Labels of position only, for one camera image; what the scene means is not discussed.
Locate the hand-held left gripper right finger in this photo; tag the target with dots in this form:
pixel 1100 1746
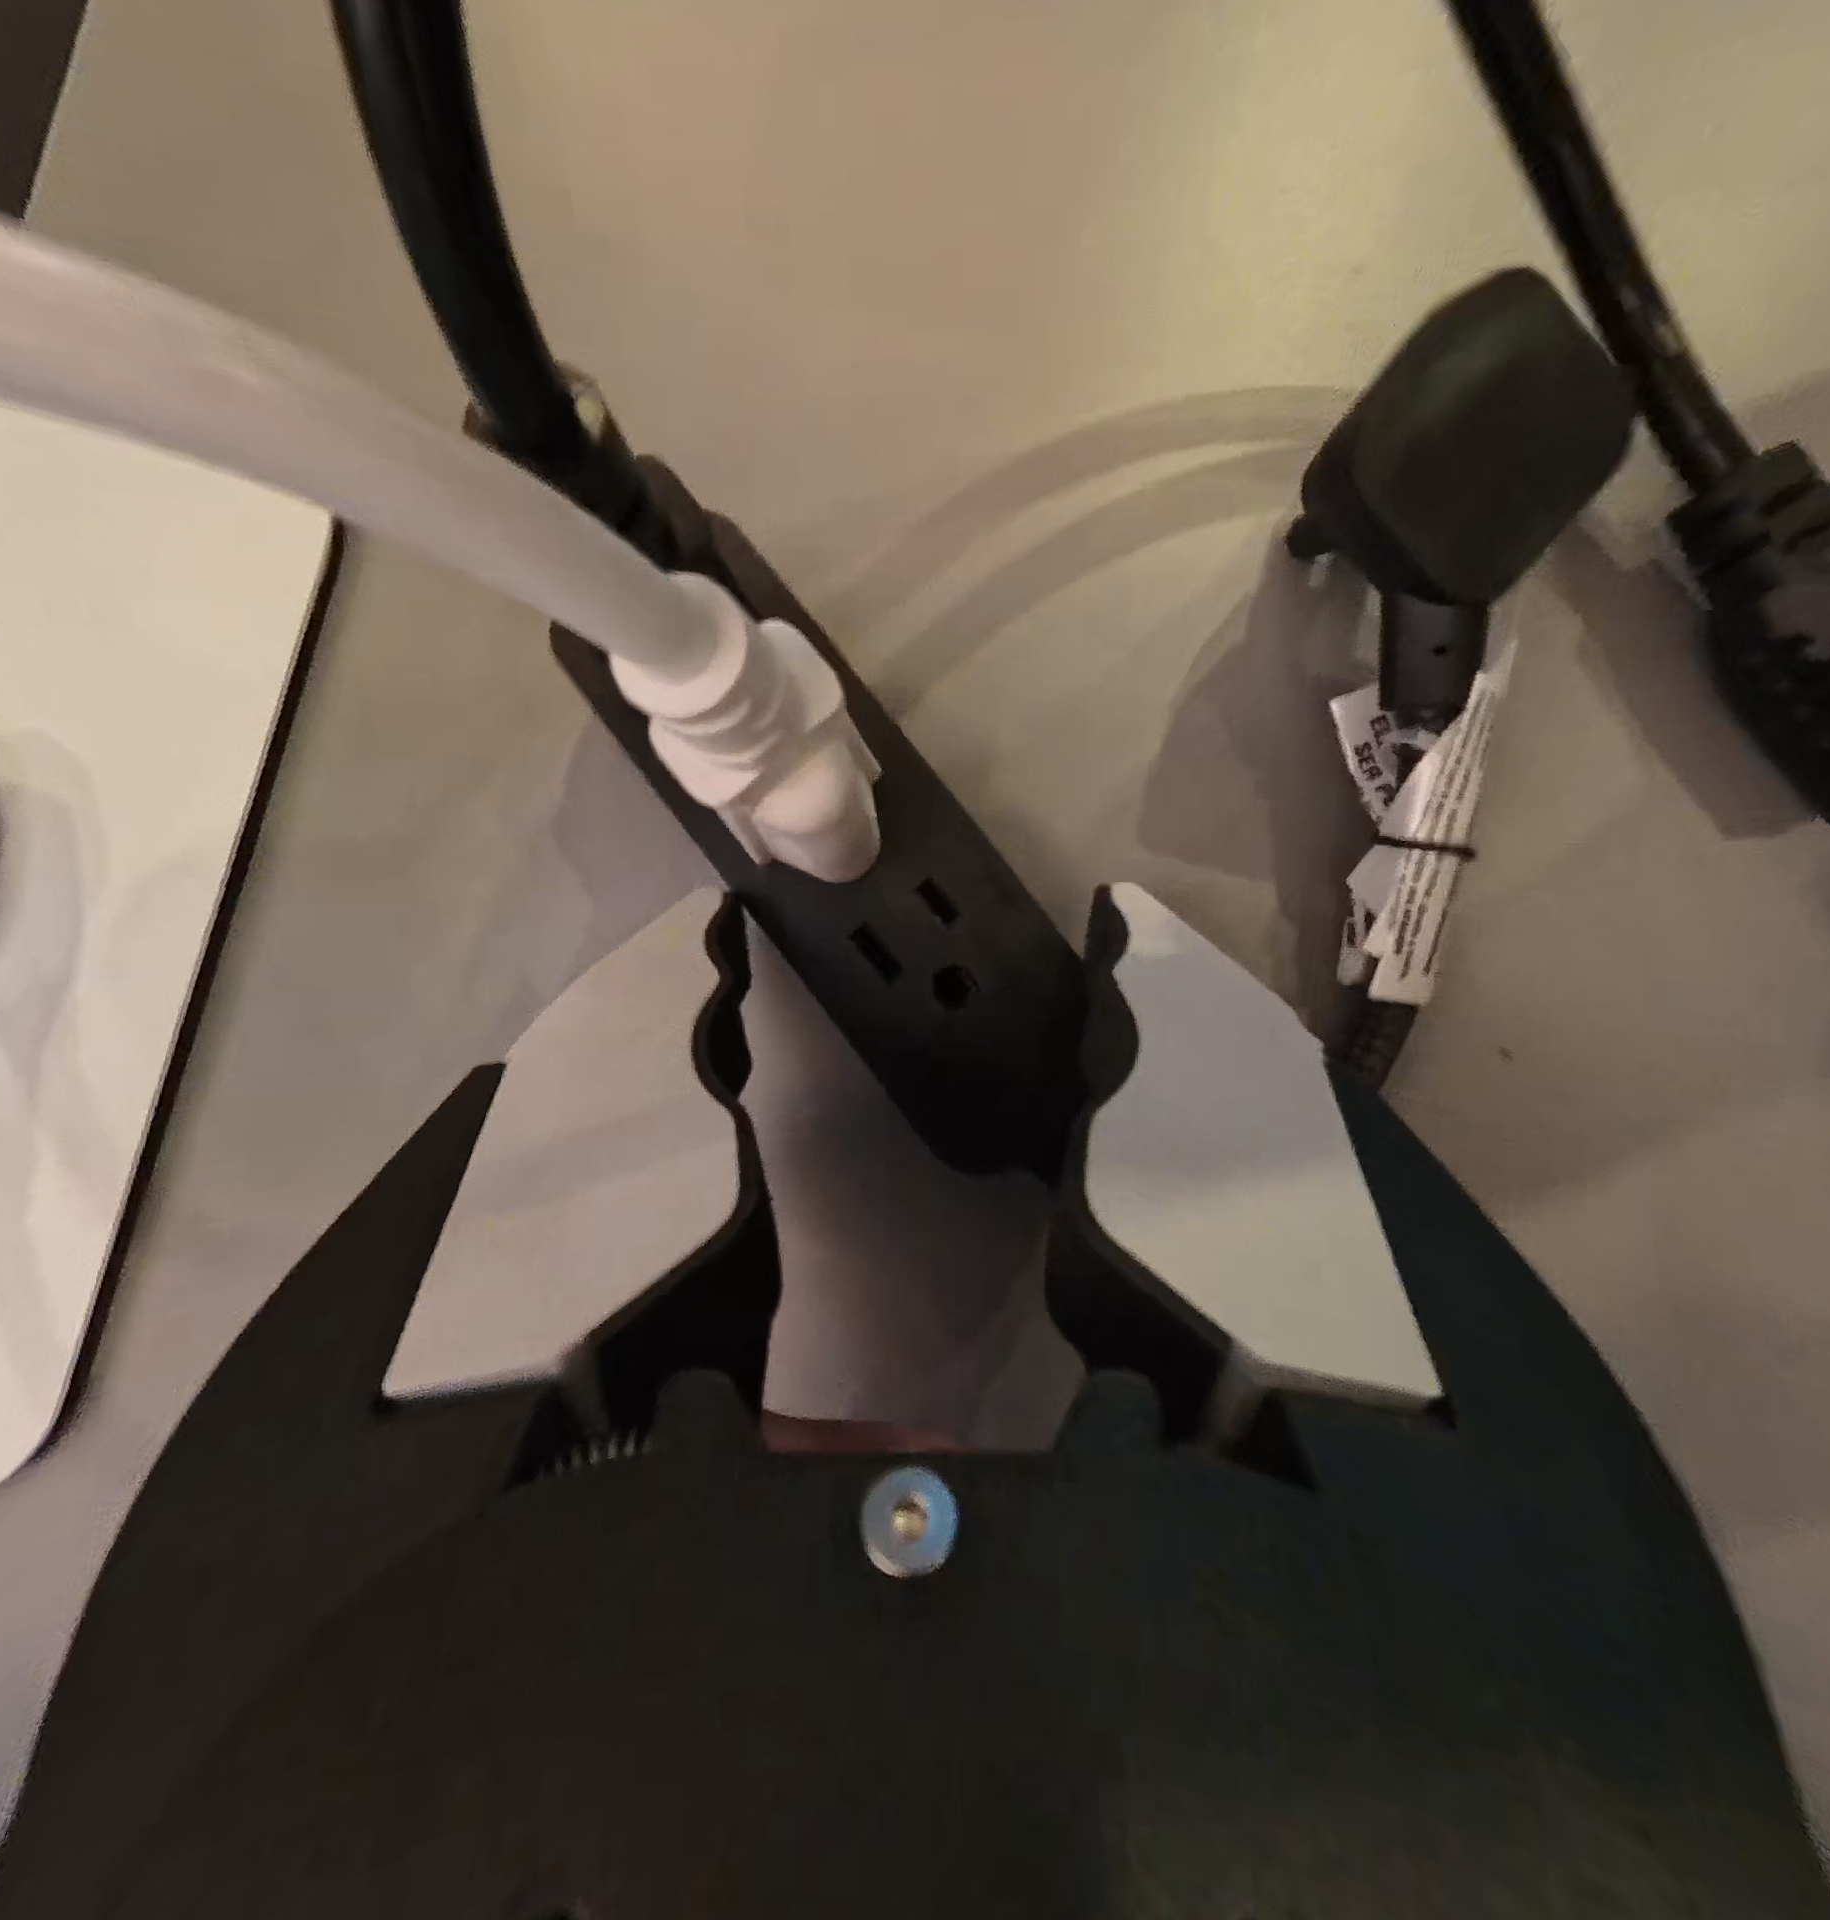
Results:
pixel 1261 1201

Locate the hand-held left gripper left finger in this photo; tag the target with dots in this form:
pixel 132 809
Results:
pixel 586 1201

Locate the black power strip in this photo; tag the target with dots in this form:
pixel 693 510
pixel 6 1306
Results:
pixel 992 1081

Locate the white power plug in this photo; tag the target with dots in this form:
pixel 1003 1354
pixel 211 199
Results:
pixel 773 750

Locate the black flat strip plug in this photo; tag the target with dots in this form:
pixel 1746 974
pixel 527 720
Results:
pixel 1471 435

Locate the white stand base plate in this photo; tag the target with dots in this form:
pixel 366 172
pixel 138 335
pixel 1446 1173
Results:
pixel 136 750

